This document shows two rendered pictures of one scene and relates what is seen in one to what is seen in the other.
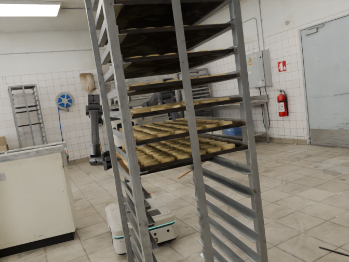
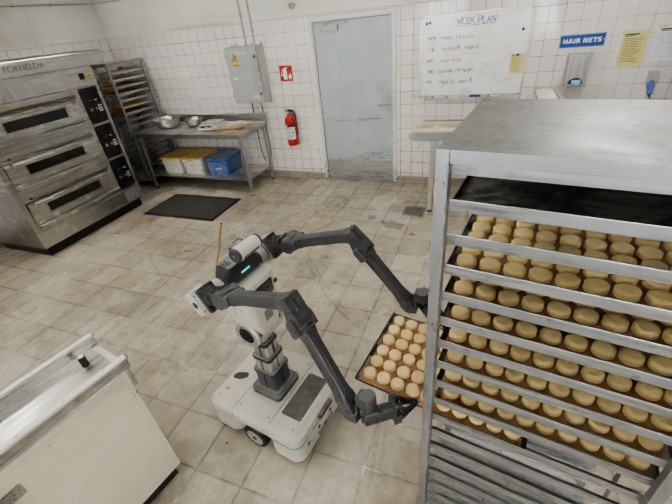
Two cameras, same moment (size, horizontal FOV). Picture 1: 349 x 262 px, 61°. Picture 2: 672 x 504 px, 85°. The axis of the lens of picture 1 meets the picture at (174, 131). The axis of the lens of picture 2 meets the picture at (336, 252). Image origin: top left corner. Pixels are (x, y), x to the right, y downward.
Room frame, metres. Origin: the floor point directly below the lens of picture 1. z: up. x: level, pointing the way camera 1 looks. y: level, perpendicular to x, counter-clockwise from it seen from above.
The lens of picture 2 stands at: (1.12, 1.01, 2.07)
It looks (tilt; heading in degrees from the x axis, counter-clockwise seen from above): 33 degrees down; 321
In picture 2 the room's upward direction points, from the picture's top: 6 degrees counter-clockwise
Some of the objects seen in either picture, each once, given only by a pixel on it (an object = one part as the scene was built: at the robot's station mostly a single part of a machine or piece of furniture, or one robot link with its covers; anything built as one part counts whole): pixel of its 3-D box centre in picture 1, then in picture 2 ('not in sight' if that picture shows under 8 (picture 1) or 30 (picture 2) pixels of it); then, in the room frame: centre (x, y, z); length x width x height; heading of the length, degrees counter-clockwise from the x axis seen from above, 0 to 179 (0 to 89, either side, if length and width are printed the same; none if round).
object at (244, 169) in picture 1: (211, 157); not in sight; (1.39, -0.16, 0.87); 0.64 x 0.03 x 0.03; 18
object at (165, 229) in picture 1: (137, 210); (278, 386); (2.53, 0.42, 0.24); 0.68 x 0.53 x 0.41; 18
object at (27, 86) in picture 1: (30, 130); not in sight; (5.97, 2.88, 0.93); 0.64 x 0.51 x 1.78; 29
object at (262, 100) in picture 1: (226, 121); (206, 153); (6.65, -1.20, 0.49); 1.90 x 0.72 x 0.98; 27
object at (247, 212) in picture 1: (215, 194); not in sight; (1.39, -0.16, 0.69); 0.64 x 0.03 x 0.03; 18
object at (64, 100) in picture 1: (67, 116); not in sight; (6.64, 2.33, 1.10); 0.41 x 0.17 x 1.10; 117
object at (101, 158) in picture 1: (104, 160); (386, 411); (1.66, 0.42, 0.88); 0.07 x 0.07 x 0.10; 63
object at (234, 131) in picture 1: (236, 127); (224, 162); (6.39, -1.34, 0.36); 0.47 x 0.38 x 0.26; 118
